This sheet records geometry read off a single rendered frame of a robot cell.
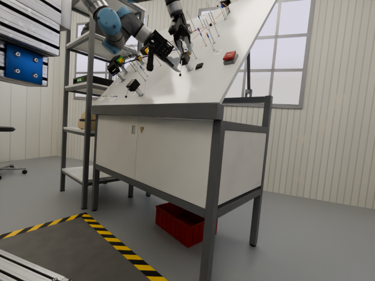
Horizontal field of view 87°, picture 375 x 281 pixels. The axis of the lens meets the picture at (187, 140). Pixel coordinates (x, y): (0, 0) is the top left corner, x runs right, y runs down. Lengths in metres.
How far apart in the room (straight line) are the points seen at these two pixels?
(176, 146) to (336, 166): 2.28
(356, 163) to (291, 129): 0.79
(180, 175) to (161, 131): 0.26
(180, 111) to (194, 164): 0.26
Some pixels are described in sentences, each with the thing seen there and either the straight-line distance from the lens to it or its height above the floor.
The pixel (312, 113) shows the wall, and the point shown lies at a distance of 2.85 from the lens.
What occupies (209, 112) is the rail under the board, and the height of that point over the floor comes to 0.83.
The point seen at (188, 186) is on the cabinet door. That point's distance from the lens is 0.96.
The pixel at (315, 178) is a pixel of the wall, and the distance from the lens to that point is 2.91.
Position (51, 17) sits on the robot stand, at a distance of 0.75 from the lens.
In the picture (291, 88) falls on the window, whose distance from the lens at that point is 2.82.
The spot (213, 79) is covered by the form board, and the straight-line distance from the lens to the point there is 0.97.
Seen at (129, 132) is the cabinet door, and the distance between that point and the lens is 1.32.
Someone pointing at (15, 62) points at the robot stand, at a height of 0.89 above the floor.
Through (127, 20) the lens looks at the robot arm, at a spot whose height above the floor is 1.19.
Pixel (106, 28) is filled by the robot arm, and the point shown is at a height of 1.08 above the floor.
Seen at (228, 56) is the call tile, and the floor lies 1.10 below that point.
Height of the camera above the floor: 0.76
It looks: 4 degrees down
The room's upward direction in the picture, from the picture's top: 5 degrees clockwise
